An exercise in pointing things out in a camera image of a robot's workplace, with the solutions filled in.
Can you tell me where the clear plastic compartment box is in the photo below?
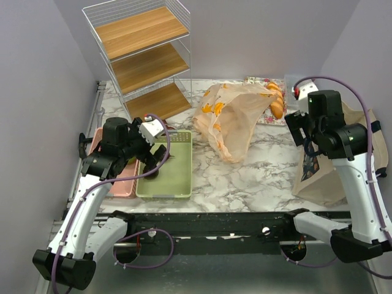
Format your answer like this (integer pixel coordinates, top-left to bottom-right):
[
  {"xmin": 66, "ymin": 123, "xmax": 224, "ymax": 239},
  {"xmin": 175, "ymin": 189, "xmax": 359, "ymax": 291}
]
[{"xmin": 284, "ymin": 74, "xmax": 303, "ymax": 109}]

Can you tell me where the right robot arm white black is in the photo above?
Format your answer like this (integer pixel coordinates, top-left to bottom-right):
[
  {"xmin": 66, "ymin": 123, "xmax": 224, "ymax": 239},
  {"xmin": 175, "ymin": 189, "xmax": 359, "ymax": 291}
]
[{"xmin": 282, "ymin": 90, "xmax": 391, "ymax": 263}]

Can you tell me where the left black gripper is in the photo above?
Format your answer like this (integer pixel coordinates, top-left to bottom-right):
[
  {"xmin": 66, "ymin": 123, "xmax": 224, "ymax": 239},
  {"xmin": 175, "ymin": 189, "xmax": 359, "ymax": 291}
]
[{"xmin": 120, "ymin": 118, "xmax": 167, "ymax": 168}]

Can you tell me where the green vegetable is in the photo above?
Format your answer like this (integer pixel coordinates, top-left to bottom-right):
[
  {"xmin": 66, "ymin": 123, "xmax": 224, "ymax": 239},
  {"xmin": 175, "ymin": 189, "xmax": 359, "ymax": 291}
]
[{"xmin": 127, "ymin": 157, "xmax": 137, "ymax": 165}]

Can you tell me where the white wire wooden shelf rack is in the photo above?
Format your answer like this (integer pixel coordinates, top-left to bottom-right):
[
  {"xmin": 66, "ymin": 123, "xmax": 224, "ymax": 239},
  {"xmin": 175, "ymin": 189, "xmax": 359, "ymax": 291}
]
[{"xmin": 82, "ymin": 1, "xmax": 192, "ymax": 119}]

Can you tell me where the black metal base rail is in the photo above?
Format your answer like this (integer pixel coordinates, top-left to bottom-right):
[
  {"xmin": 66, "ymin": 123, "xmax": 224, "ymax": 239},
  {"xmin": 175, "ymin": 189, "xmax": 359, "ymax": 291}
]
[{"xmin": 94, "ymin": 209, "xmax": 353, "ymax": 257}]

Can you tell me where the orange baguette bread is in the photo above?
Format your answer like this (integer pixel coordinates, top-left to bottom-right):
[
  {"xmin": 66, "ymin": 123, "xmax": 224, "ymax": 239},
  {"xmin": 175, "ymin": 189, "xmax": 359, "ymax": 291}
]
[{"xmin": 266, "ymin": 82, "xmax": 284, "ymax": 119}]

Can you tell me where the orange plastic grocery bag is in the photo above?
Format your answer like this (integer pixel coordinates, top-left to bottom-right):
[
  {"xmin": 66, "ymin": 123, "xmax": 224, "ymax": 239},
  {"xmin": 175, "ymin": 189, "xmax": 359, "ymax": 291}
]
[{"xmin": 192, "ymin": 83, "xmax": 280, "ymax": 163}]

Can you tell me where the beige canvas tote bag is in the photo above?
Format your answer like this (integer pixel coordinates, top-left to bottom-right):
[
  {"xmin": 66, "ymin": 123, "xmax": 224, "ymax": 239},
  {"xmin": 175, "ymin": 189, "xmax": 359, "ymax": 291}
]
[{"xmin": 292, "ymin": 102, "xmax": 389, "ymax": 206}]

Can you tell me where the black clamp handle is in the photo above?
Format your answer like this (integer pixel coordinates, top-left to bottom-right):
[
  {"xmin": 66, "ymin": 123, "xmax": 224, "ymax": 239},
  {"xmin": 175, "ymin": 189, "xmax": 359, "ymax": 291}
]
[{"xmin": 78, "ymin": 133, "xmax": 93, "ymax": 159}]

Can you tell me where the floral pattern tray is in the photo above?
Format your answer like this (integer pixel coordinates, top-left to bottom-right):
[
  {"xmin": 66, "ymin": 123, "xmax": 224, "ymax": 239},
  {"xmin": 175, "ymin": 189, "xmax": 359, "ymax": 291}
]
[{"xmin": 243, "ymin": 77, "xmax": 287, "ymax": 126}]

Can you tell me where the pink plastic basket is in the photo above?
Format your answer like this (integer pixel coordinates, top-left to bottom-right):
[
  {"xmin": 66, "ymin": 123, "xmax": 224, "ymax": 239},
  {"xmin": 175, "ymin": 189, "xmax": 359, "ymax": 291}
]
[{"xmin": 88, "ymin": 127, "xmax": 139, "ymax": 198}]

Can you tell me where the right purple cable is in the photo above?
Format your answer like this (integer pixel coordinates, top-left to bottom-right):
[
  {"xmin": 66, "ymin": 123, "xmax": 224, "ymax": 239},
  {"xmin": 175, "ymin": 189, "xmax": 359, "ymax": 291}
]
[{"xmin": 279, "ymin": 76, "xmax": 392, "ymax": 280}]

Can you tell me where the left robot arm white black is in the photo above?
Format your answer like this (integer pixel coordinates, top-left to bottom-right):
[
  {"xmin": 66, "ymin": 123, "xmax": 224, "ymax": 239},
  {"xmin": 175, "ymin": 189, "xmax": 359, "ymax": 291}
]
[{"xmin": 32, "ymin": 114, "xmax": 170, "ymax": 293}]

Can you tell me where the green plastic basket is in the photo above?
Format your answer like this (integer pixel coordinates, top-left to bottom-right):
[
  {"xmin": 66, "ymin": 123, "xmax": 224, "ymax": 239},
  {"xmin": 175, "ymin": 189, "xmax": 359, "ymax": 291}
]
[{"xmin": 135, "ymin": 130, "xmax": 192, "ymax": 200}]

